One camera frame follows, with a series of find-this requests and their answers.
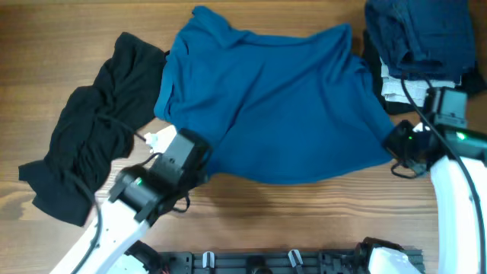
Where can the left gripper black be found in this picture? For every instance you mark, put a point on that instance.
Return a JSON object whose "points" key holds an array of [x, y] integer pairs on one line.
{"points": [[202, 164]]}

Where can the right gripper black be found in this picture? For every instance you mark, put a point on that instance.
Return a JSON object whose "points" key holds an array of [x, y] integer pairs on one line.
{"points": [[398, 142]]}

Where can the blue t-shirt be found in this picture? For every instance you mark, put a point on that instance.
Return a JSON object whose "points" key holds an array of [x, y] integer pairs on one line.
{"points": [[275, 109]]}

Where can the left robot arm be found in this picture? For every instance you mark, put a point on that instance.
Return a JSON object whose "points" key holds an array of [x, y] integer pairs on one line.
{"points": [[140, 195]]}

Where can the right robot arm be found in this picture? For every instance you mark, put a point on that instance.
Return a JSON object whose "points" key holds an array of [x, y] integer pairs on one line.
{"points": [[454, 157]]}

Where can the folded black garment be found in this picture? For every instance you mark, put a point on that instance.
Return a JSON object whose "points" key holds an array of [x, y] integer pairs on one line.
{"points": [[472, 82]]}

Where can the black garment on left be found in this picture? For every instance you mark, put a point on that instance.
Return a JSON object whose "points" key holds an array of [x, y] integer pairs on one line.
{"points": [[97, 126]]}

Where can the folded navy garment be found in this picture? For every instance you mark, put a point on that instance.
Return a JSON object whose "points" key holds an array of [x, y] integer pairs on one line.
{"points": [[434, 37]]}

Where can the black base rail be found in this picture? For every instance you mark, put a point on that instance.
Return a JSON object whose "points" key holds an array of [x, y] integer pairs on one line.
{"points": [[294, 261]]}

